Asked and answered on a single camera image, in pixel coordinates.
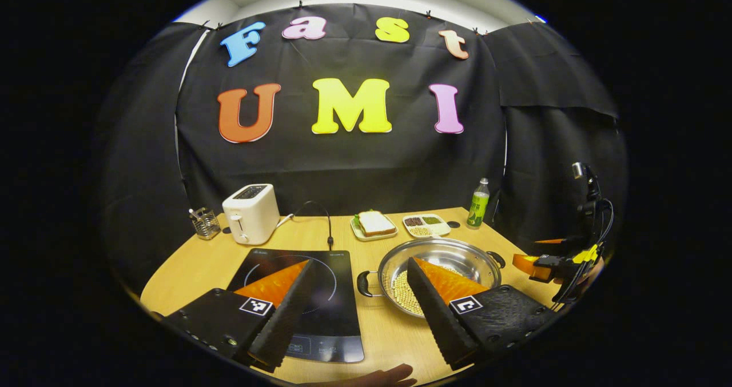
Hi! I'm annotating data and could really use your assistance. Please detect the white toaster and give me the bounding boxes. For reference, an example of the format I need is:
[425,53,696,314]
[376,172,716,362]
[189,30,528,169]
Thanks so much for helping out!
[222,183,281,245]

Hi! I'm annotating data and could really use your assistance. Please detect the pile of soybeans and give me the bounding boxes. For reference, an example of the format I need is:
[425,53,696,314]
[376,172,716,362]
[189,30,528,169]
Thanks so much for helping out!
[392,264,458,316]

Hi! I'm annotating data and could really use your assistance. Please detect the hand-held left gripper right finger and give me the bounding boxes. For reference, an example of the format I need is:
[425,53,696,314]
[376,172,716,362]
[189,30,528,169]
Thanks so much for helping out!
[407,257,562,372]

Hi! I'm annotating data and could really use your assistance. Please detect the stainless steel pot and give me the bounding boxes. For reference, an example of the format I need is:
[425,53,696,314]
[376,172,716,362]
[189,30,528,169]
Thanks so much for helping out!
[357,238,507,319]

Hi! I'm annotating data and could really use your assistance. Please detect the divided tray of grains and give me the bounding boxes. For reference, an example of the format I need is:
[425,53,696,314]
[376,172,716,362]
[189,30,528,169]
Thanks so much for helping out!
[402,213,451,238]

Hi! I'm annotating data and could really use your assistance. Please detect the green drink bottle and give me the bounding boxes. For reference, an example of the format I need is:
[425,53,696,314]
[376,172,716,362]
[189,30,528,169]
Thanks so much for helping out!
[467,178,491,230]

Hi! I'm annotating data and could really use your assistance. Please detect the black power cable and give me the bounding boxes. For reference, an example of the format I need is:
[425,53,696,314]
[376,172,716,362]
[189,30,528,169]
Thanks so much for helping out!
[293,201,335,249]

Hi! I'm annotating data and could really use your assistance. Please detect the black backdrop cloth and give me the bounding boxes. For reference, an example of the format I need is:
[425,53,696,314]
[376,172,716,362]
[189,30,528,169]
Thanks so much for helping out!
[94,3,630,296]

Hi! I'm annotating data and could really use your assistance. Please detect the wire utensil holder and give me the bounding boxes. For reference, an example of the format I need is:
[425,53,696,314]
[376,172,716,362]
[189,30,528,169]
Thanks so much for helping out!
[189,207,221,240]

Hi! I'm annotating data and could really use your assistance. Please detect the black induction cooktop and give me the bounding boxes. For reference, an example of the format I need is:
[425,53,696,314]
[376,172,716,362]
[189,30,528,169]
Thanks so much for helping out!
[227,248,365,364]

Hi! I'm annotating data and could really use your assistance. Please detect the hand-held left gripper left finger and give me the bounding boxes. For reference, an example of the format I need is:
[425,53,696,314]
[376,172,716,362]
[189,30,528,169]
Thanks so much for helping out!
[161,258,317,373]

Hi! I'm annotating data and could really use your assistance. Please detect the white sandwich plate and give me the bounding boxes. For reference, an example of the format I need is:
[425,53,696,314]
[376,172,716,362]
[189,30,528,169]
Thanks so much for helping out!
[350,213,399,242]

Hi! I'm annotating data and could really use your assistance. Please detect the sandwich with lettuce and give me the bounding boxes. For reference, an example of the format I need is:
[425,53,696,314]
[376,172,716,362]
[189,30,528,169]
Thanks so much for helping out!
[356,209,396,238]

